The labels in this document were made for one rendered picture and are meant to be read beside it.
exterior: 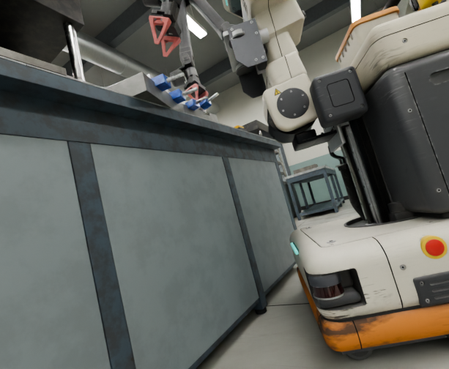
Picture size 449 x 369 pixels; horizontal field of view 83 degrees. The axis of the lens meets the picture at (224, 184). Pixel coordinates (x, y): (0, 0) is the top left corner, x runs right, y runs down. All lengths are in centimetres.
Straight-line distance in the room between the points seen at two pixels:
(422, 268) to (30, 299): 78
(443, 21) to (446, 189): 42
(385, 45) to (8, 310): 98
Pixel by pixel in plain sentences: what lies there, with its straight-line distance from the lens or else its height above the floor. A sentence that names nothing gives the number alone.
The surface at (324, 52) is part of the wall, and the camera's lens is 815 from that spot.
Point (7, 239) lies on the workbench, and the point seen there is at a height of 48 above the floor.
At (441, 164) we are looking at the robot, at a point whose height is 41.
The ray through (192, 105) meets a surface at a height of 88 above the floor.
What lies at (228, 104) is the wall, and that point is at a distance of 862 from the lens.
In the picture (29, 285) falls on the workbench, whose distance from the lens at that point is 58.
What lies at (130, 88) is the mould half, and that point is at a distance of 79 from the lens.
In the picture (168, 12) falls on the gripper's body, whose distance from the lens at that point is 95.
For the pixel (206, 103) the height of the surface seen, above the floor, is 92.
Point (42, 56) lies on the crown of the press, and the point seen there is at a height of 181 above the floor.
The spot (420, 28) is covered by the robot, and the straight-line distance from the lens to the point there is 90.
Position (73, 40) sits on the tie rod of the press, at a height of 168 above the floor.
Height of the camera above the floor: 43
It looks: 7 degrees up
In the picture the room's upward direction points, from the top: 15 degrees counter-clockwise
